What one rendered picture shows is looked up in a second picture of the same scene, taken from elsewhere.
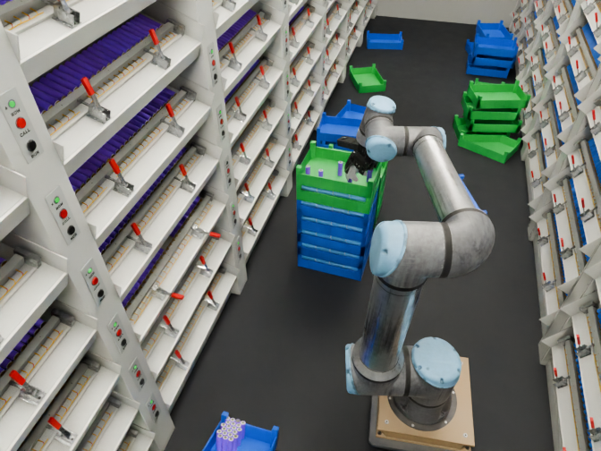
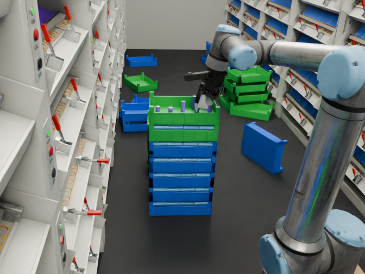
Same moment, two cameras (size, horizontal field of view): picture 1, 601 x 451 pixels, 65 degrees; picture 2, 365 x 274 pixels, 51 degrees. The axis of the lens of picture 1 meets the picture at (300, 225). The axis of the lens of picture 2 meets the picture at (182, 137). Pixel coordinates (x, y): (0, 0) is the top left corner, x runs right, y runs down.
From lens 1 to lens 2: 0.67 m
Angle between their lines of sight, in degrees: 26
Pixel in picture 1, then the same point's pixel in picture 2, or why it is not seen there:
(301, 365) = not seen: outside the picture
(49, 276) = (16, 121)
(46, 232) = (25, 46)
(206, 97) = (83, 21)
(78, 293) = (41, 157)
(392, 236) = (354, 51)
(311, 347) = not seen: outside the picture
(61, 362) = (23, 263)
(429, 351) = (336, 219)
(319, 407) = not seen: outside the picture
